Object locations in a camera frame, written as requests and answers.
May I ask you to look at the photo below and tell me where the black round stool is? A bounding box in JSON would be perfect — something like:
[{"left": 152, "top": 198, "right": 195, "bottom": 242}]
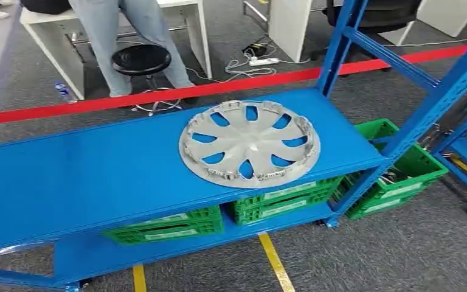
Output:
[{"left": 110, "top": 43, "right": 182, "bottom": 117}]

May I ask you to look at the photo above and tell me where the silver wheel hubcap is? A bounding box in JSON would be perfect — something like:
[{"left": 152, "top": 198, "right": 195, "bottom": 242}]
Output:
[{"left": 178, "top": 100, "right": 322, "bottom": 189}]

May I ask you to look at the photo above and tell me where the black office chair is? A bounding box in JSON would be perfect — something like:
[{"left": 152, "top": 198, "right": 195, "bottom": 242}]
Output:
[{"left": 323, "top": 0, "right": 424, "bottom": 74}]

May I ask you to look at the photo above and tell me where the red floor tape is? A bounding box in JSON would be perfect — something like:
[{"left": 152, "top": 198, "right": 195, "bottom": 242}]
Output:
[{"left": 0, "top": 43, "right": 467, "bottom": 127}]

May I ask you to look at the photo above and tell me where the silver metal part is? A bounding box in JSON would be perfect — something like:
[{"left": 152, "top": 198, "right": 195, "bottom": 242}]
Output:
[{"left": 378, "top": 168, "right": 410, "bottom": 187}]

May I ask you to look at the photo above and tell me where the black bag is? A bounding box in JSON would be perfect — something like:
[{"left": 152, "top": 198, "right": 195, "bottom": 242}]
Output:
[{"left": 19, "top": 0, "right": 72, "bottom": 16}]

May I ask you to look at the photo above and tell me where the clear water bottle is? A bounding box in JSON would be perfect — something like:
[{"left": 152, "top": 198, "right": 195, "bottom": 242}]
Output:
[{"left": 54, "top": 82, "right": 77, "bottom": 105}]

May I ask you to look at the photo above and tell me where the green plastic crate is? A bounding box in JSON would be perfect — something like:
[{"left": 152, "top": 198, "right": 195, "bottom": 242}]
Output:
[
  {"left": 230, "top": 176, "right": 344, "bottom": 208},
  {"left": 134, "top": 205, "right": 222, "bottom": 226},
  {"left": 338, "top": 117, "right": 450, "bottom": 198},
  {"left": 103, "top": 219, "right": 224, "bottom": 246},
  {"left": 344, "top": 183, "right": 427, "bottom": 221},
  {"left": 233, "top": 189, "right": 341, "bottom": 226}
]

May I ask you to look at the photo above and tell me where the black power adapter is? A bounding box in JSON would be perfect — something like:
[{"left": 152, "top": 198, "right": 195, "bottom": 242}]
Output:
[{"left": 242, "top": 42, "right": 268, "bottom": 57}]

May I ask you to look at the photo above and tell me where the white power strip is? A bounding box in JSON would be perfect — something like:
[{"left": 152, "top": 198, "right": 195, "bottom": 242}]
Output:
[{"left": 249, "top": 57, "right": 280, "bottom": 68}]

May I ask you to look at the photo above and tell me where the white cable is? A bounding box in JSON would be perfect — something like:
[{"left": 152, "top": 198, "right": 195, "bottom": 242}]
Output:
[
  {"left": 382, "top": 37, "right": 467, "bottom": 48},
  {"left": 185, "top": 44, "right": 311, "bottom": 83}
]

